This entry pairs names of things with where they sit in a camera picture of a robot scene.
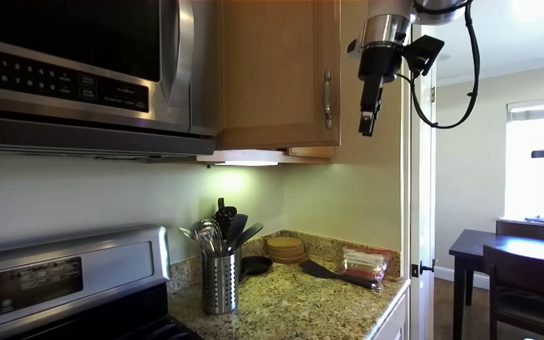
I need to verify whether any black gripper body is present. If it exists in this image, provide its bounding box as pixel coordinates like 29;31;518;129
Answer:
356;44;407;116

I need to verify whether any silver cupboard door handle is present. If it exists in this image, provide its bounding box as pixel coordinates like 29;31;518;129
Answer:
322;70;337;131

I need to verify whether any wooden cupboard door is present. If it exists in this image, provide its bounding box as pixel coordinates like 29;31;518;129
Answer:
216;0;344;151

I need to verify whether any white room door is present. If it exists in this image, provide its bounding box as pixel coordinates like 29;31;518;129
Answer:
410;59;441;340

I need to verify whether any under cabinet light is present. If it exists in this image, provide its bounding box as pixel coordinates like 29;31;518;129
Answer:
197;150;288;168

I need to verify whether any clear plastic bag red print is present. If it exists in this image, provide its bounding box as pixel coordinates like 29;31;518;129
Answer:
340;246;393;286

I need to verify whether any black spatula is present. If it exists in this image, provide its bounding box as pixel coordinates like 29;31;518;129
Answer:
223;214;265;255

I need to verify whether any black kitchen utensil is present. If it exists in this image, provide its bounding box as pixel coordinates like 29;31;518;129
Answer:
214;197;240;236

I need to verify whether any bright window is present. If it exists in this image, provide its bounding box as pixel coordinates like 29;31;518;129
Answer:
505;100;544;225

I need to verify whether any black round dish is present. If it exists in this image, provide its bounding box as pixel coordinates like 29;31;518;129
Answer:
240;255;274;280

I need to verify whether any dark wooden dining table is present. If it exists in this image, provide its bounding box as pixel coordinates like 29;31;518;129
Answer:
448;227;544;340

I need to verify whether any dark wooden chair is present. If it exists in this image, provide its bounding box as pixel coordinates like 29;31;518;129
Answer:
482;244;544;340
495;218;544;246

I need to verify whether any white base cabinet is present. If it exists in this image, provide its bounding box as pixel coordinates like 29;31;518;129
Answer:
369;286;412;340

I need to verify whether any silver ladle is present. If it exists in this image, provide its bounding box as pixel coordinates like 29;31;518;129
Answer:
180;218;225;257

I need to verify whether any ribbed steel utensil holder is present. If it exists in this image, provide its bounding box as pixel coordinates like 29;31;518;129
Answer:
201;252;242;318

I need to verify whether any stainless steel microwave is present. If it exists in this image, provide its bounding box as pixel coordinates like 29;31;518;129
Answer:
0;0;220;159

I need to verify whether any stainless steel gas stove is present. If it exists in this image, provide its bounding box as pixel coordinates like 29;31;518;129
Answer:
0;225;206;340

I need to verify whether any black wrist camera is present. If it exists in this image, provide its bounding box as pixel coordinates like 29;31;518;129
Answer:
403;34;448;80

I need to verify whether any white door frame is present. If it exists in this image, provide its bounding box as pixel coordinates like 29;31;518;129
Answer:
399;25;416;340

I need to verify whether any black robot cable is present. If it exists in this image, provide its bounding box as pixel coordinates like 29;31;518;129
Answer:
397;0;482;133

